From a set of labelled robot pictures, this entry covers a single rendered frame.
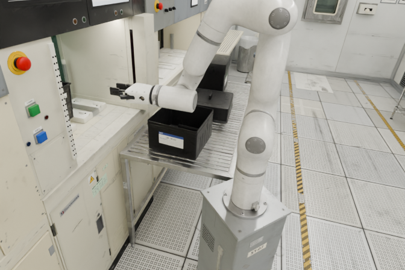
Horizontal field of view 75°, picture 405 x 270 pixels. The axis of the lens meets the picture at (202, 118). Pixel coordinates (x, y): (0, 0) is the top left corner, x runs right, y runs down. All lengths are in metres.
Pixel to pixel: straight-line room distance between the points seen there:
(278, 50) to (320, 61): 4.79
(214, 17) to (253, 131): 0.37
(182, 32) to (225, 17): 2.12
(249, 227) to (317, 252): 1.09
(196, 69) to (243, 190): 0.51
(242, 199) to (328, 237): 1.24
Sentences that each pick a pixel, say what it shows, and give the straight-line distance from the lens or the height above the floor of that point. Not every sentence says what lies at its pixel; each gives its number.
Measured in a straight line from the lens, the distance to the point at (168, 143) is 1.38.
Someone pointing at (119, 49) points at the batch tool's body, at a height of 1.22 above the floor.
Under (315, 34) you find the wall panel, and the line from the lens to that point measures 5.51.
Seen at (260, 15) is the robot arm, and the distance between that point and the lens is 0.76.
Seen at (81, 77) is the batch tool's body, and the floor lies 1.02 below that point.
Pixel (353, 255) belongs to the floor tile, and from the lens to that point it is 2.24.
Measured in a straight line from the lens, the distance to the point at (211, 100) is 1.78.
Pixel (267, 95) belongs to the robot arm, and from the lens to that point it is 0.88.
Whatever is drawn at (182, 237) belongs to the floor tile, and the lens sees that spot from 2.01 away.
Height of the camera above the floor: 1.60
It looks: 29 degrees down
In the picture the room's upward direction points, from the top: 4 degrees clockwise
